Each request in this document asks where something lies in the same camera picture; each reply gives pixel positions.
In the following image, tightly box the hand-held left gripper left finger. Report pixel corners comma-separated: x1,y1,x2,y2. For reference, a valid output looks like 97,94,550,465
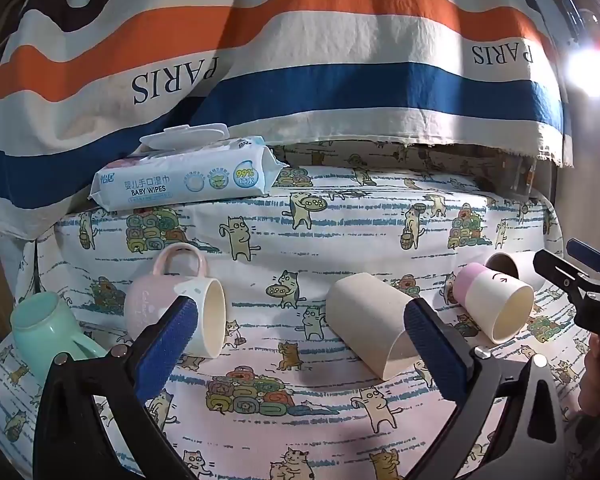
32,294,201,480

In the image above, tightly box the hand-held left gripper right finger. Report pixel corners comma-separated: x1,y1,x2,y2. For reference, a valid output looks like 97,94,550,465
404,297,574,480

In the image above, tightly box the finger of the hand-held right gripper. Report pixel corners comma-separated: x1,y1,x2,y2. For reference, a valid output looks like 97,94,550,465
566,238,600,275
532,249,592,307

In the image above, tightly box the pink and white cup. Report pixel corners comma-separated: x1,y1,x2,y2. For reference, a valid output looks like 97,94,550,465
452,261,535,345

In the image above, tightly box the beige cup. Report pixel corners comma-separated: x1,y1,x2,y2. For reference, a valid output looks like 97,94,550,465
326,272,426,381

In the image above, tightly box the person's right hand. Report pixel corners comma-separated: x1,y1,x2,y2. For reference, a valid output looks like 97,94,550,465
577,334,600,423

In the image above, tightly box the pink mug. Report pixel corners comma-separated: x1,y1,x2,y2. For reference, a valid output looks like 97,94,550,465
124,242,227,360

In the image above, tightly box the teal mug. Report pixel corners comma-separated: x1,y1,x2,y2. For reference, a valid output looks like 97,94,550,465
10,292,108,386

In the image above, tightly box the cat printed sheet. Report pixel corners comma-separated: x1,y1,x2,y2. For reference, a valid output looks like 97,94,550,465
0,140,588,480

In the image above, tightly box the baby wipes pack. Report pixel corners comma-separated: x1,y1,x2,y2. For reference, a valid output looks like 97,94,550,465
89,124,288,213

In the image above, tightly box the bright lamp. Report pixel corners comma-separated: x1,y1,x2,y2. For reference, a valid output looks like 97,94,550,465
562,47,600,98

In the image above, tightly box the striped cloth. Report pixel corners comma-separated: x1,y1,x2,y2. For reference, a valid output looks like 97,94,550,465
0,0,576,241

